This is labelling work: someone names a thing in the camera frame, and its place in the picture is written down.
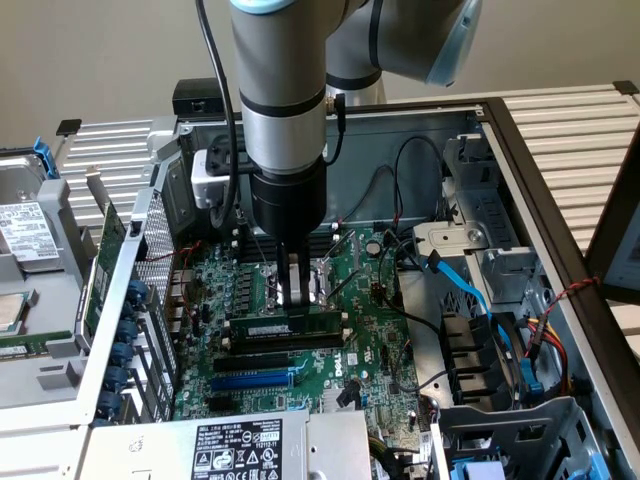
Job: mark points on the silver disk bay cage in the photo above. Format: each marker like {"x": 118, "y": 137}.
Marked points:
{"x": 500, "y": 270}

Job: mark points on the long black expansion slot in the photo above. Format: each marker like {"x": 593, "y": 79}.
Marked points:
{"x": 250, "y": 362}

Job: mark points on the grey parts rack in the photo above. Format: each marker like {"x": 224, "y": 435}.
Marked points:
{"x": 60, "y": 225}

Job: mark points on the green graphics card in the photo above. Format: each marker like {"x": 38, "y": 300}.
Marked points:
{"x": 107, "y": 240}

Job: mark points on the black table end cap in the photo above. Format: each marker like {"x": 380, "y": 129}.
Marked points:
{"x": 68, "y": 127}
{"x": 625, "y": 87}

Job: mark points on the green Dell motherboard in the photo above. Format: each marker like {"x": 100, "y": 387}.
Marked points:
{"x": 370, "y": 310}

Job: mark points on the silver chipset heat sink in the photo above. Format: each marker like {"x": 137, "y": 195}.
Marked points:
{"x": 327, "y": 397}

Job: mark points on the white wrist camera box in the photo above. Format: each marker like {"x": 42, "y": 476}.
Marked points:
{"x": 205, "y": 185}

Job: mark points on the blue plastic block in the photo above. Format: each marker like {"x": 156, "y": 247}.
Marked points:
{"x": 475, "y": 470}

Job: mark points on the blue round card latch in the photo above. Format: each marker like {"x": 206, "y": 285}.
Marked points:
{"x": 136, "y": 291}
{"x": 126, "y": 330}
{"x": 108, "y": 401}
{"x": 116, "y": 376}
{"x": 121, "y": 353}

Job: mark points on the black framed side panel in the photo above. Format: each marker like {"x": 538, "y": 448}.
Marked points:
{"x": 600, "y": 250}

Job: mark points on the round coin battery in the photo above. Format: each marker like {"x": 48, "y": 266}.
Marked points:
{"x": 373, "y": 246}

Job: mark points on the silver socket cover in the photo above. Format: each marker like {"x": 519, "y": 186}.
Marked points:
{"x": 354, "y": 242}

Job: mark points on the black RAM slot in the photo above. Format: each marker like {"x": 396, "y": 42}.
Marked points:
{"x": 322, "y": 253}
{"x": 324, "y": 239}
{"x": 324, "y": 233}
{"x": 322, "y": 246}
{"x": 285, "y": 348}
{"x": 285, "y": 341}

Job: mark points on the silver power supply with label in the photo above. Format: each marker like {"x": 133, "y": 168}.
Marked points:
{"x": 150, "y": 450}

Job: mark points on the green RAM stick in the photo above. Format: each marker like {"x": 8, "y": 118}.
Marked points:
{"x": 320, "y": 322}
{"x": 25, "y": 351}

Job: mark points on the black box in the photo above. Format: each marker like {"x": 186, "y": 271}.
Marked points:
{"x": 195, "y": 95}

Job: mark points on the blue expansion slot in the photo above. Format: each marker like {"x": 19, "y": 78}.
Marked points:
{"x": 250, "y": 382}

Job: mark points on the blue plastic latch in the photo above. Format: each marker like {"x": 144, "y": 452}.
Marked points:
{"x": 531, "y": 380}

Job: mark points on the CPU socket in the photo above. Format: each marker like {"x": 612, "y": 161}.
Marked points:
{"x": 322, "y": 280}

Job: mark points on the silver CPU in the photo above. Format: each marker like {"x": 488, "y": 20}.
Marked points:
{"x": 10, "y": 312}

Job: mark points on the black fan shroud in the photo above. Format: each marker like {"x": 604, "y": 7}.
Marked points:
{"x": 470, "y": 360}

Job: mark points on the open grey PC case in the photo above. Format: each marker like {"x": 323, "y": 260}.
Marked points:
{"x": 350, "y": 190}

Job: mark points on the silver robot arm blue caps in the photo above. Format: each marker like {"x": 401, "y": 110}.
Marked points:
{"x": 280, "y": 60}

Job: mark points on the silver rear port block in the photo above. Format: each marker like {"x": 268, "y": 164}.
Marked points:
{"x": 177, "y": 300}

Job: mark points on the grey front drive cage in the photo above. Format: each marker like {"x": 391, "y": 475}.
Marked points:
{"x": 500, "y": 430}

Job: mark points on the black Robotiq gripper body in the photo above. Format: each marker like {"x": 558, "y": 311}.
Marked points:
{"x": 290, "y": 205}

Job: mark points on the silver hard disk with label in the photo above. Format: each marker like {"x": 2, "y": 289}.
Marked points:
{"x": 25, "y": 235}

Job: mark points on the thin metal locking lever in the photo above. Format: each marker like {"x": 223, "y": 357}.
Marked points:
{"x": 260, "y": 248}
{"x": 347, "y": 285}

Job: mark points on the short black expansion slot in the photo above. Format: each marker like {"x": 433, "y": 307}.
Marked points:
{"x": 221, "y": 405}

